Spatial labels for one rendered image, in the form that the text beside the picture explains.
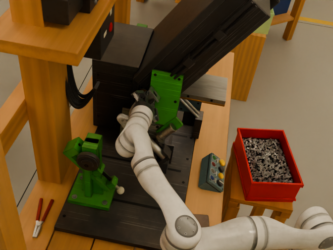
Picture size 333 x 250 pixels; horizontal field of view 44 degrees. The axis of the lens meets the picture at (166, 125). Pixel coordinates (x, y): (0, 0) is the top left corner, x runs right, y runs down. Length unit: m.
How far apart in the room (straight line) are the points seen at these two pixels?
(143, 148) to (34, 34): 0.41
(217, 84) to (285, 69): 2.42
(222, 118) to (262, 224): 0.85
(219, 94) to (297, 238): 0.69
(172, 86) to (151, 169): 0.45
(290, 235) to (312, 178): 1.93
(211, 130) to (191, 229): 0.85
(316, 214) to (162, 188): 0.45
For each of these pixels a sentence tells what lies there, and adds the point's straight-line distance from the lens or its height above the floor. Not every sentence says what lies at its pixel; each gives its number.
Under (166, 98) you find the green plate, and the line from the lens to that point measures 1.50.
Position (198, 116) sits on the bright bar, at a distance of 1.70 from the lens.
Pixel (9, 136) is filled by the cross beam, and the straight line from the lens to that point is 1.29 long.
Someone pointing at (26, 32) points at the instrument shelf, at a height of 1.54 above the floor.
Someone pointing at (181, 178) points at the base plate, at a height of 0.90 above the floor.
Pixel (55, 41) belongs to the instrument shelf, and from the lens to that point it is 1.10.
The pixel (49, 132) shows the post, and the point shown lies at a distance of 1.40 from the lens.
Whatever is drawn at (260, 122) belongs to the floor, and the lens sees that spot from 3.36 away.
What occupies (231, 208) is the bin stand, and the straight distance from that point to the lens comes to 1.78.
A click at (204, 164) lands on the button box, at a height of 0.93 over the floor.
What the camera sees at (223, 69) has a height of 0.90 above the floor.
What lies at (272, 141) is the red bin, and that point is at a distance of 1.89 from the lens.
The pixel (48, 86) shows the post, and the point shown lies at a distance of 1.27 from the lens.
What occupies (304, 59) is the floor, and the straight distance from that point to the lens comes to 4.32.
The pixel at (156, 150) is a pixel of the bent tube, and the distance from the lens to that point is 1.56.
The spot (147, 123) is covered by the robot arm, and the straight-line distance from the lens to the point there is 1.27.
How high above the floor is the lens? 2.12
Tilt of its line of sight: 43 degrees down
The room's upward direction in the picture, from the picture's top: 8 degrees clockwise
